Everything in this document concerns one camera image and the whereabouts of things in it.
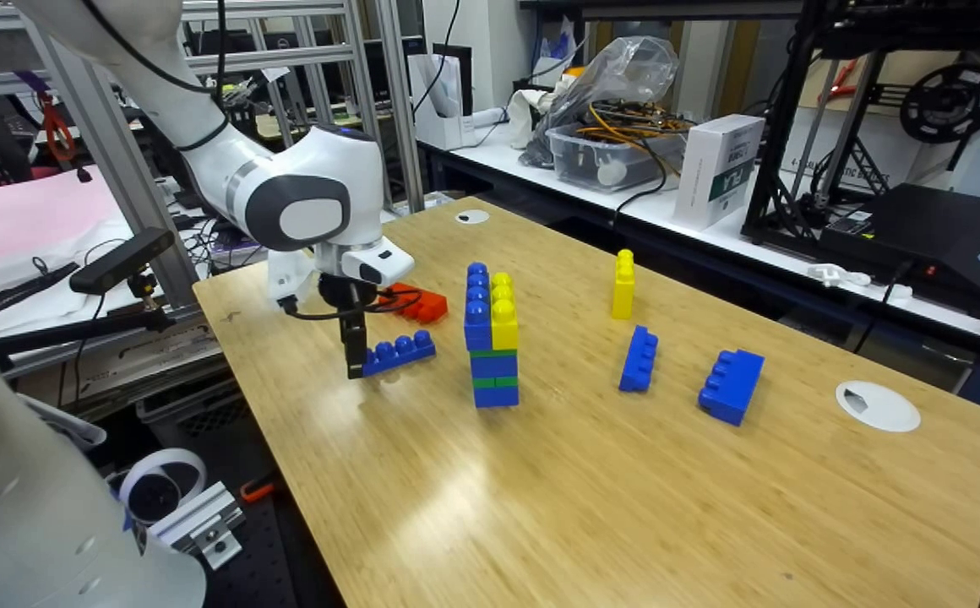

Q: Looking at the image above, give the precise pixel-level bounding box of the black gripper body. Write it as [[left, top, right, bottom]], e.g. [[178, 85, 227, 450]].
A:
[[317, 270, 380, 331]]

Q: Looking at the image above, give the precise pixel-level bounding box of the long blue toy block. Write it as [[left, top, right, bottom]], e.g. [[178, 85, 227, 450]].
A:
[[358, 327, 439, 381], [463, 259, 495, 353]]

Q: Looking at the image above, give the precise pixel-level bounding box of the blue green stacked block tower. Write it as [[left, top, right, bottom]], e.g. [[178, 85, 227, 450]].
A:
[[466, 345, 524, 413]]

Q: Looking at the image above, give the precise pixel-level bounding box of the yellow toy block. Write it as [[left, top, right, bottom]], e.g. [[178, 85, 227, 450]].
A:
[[608, 245, 643, 324], [489, 270, 524, 353]]

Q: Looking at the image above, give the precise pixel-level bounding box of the narrow blue toy block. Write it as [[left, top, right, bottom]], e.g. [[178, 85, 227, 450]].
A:
[[615, 324, 662, 395]]

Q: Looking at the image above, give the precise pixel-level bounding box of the wide blue toy block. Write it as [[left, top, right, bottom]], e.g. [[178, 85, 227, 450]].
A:
[[697, 349, 768, 428]]

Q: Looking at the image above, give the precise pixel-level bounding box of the white VR controller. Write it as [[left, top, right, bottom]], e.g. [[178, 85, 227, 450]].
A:
[[115, 446, 214, 532]]

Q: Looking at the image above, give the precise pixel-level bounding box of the clear plastic storage bin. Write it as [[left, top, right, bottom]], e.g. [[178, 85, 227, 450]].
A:
[[545, 119, 685, 196]]

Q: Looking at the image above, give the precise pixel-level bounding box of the pink sheet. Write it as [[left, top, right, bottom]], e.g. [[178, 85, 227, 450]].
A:
[[0, 166, 139, 305]]

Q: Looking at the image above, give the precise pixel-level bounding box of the clear plastic bag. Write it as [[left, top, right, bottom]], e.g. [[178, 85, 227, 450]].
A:
[[528, 29, 685, 146]]

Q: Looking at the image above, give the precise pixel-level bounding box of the white cardboard box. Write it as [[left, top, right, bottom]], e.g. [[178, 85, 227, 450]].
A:
[[672, 110, 768, 229]]

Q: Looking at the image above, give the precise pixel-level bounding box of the white workbench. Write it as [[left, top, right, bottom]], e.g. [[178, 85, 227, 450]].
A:
[[414, 104, 980, 365]]

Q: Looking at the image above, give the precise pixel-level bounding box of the black filament spool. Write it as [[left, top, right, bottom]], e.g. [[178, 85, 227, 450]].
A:
[[895, 61, 980, 146]]

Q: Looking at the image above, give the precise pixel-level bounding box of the black device box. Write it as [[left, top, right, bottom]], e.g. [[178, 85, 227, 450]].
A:
[[868, 182, 980, 320]]

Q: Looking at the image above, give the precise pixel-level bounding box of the aluminium mounting rail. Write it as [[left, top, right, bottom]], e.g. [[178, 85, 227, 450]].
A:
[[142, 479, 249, 573]]

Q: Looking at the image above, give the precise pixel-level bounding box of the black camera on stand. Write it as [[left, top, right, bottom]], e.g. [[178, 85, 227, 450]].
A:
[[66, 227, 178, 302]]

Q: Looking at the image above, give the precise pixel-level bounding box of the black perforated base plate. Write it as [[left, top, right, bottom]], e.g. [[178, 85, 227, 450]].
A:
[[199, 493, 340, 608]]

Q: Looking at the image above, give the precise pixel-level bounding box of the black 3D printer frame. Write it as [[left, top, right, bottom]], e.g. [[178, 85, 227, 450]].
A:
[[741, 0, 980, 249]]

